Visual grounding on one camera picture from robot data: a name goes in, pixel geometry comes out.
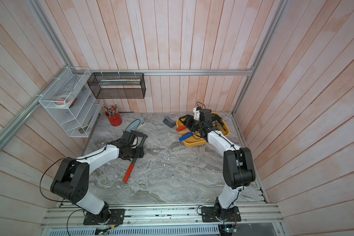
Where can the speckled hoe red grip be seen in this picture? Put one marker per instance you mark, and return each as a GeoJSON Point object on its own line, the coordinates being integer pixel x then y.
{"type": "Point", "coordinates": [181, 128]}
{"type": "Point", "coordinates": [129, 171]}

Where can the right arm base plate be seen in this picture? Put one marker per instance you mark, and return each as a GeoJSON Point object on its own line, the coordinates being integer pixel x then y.
{"type": "Point", "coordinates": [216, 214]}

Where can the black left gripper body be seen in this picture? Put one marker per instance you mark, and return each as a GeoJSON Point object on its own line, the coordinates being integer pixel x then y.
{"type": "Point", "coordinates": [134, 153]}

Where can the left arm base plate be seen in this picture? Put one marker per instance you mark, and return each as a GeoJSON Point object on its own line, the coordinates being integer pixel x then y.
{"type": "Point", "coordinates": [110, 216]}

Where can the light blue stapler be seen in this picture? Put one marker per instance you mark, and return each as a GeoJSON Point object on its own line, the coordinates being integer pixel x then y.
{"type": "Point", "coordinates": [135, 124]}

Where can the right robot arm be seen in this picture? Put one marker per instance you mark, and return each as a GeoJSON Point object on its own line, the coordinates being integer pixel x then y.
{"type": "Point", "coordinates": [238, 165]}

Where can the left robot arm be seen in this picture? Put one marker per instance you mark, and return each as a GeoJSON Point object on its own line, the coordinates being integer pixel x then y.
{"type": "Point", "coordinates": [71, 181]}

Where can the yellow plastic storage box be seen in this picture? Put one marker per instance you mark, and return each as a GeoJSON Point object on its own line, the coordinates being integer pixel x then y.
{"type": "Point", "coordinates": [196, 141]}

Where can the tape roll on shelf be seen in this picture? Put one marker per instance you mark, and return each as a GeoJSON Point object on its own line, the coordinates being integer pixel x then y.
{"type": "Point", "coordinates": [63, 100]}

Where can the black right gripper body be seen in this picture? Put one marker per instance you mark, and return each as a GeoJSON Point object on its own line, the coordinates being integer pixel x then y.
{"type": "Point", "coordinates": [201, 127]}

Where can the black wire mesh basket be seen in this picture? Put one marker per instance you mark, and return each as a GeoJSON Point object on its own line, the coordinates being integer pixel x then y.
{"type": "Point", "coordinates": [117, 85]}

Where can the red metal pencil cup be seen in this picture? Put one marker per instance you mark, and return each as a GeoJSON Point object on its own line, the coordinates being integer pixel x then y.
{"type": "Point", "coordinates": [115, 120]}

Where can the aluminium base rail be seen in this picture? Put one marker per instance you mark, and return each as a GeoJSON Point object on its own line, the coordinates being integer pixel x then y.
{"type": "Point", "coordinates": [164, 215]}

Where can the white wire mesh shelf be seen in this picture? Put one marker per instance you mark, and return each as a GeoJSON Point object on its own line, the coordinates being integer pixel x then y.
{"type": "Point", "coordinates": [72, 106]}

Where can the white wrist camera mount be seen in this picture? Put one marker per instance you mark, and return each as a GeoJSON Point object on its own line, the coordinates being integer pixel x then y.
{"type": "Point", "coordinates": [196, 111]}

